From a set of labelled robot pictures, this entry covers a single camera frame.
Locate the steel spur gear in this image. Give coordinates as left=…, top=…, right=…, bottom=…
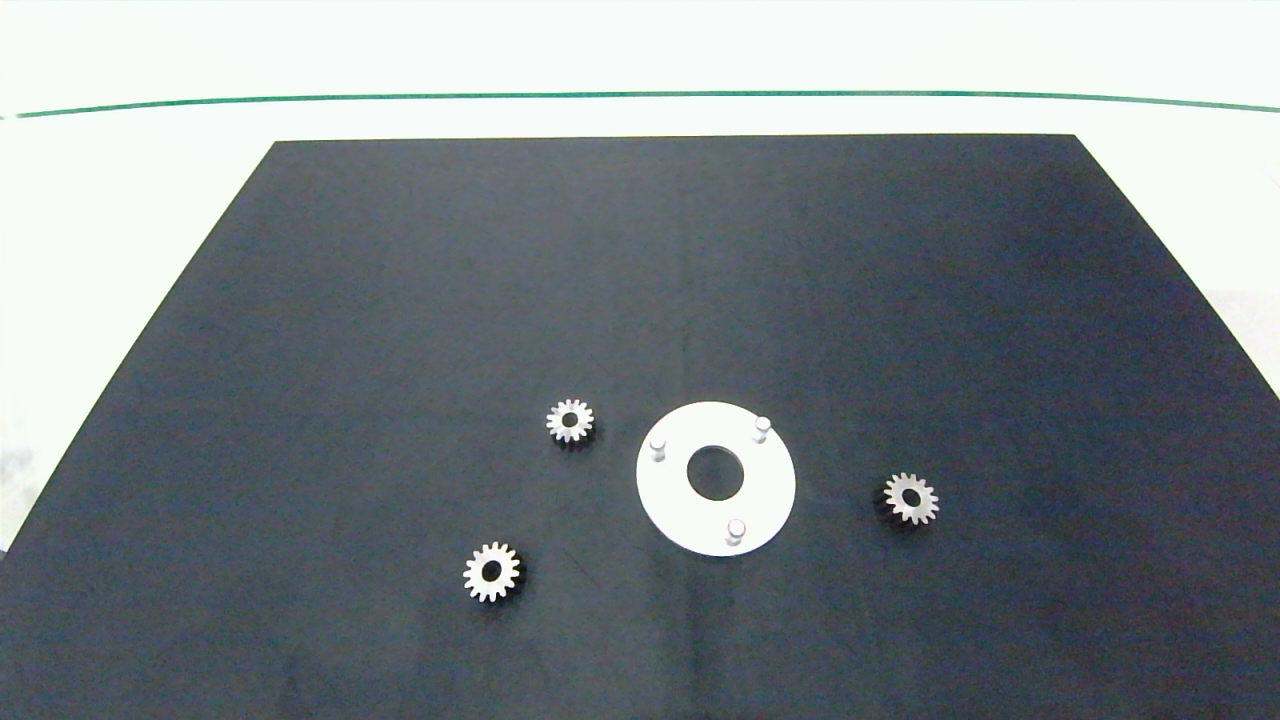
left=546, top=399, right=597, bottom=445
left=883, top=472, right=941, bottom=527
left=462, top=541, right=525, bottom=604

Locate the dark table mat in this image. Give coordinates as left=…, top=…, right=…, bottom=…
left=0, top=133, right=1280, bottom=720

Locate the round white pin plate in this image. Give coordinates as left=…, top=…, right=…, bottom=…
left=635, top=401, right=798, bottom=558

